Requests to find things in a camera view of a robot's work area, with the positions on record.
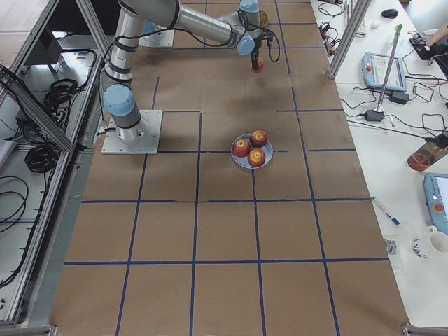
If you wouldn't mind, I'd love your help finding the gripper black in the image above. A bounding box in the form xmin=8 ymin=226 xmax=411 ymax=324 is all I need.
xmin=251 ymin=40 xmax=261 ymax=71

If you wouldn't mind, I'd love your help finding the red yellow apple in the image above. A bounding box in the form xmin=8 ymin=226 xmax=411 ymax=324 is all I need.
xmin=252 ymin=57 xmax=265 ymax=74

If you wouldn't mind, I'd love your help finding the woven wicker basket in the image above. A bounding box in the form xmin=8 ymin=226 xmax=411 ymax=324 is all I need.
xmin=259 ymin=10 xmax=269 ymax=27

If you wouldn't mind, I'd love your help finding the red apple on plate back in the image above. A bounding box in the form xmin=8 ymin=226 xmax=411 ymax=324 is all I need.
xmin=249 ymin=129 xmax=268 ymax=148

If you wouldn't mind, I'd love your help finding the red apple on plate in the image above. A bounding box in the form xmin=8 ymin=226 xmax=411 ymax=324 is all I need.
xmin=247 ymin=148 xmax=266 ymax=168
xmin=232 ymin=138 xmax=251 ymax=158
xmin=249 ymin=129 xmax=268 ymax=148

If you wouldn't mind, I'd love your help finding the red apple on plate left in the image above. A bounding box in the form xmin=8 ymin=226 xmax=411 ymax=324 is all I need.
xmin=232 ymin=138 xmax=251 ymax=158

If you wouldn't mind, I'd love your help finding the light blue plate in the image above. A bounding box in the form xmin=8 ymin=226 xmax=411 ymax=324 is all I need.
xmin=230 ymin=134 xmax=274 ymax=169

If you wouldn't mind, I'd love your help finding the red apple on plate front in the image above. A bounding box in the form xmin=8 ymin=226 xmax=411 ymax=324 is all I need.
xmin=247 ymin=148 xmax=266 ymax=168

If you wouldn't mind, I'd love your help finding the blue teach pendant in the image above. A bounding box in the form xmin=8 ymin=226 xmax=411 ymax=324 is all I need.
xmin=362 ymin=52 xmax=407 ymax=92
xmin=423 ymin=173 xmax=447 ymax=234

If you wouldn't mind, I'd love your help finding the black power adapter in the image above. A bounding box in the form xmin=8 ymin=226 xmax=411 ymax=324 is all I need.
xmin=363 ymin=109 xmax=385 ymax=123

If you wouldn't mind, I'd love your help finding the black computer mouse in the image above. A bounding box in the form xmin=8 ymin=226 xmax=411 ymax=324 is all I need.
xmin=381 ymin=8 xmax=398 ymax=19

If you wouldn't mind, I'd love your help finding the amber drink bottle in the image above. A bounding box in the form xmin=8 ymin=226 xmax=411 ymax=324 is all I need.
xmin=407 ymin=131 xmax=447 ymax=172

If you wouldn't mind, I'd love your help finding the blue white pen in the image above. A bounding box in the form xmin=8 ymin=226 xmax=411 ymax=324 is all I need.
xmin=372 ymin=196 xmax=400 ymax=225

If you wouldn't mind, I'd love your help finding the white mug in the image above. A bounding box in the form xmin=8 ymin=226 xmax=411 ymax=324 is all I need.
xmin=411 ymin=225 xmax=447 ymax=259

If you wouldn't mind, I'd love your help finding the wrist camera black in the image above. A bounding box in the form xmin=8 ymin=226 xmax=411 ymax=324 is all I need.
xmin=261 ymin=29 xmax=275 ymax=48

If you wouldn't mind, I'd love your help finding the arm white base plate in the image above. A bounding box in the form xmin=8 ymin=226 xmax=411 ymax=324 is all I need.
xmin=101 ymin=110 xmax=163 ymax=155
xmin=139 ymin=30 xmax=175 ymax=48

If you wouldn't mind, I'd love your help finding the aluminium frame post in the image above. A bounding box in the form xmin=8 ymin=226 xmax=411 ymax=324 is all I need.
xmin=326 ymin=0 xmax=371 ymax=80

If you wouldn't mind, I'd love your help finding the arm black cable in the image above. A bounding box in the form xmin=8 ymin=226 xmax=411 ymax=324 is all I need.
xmin=104 ymin=20 xmax=281 ymax=64

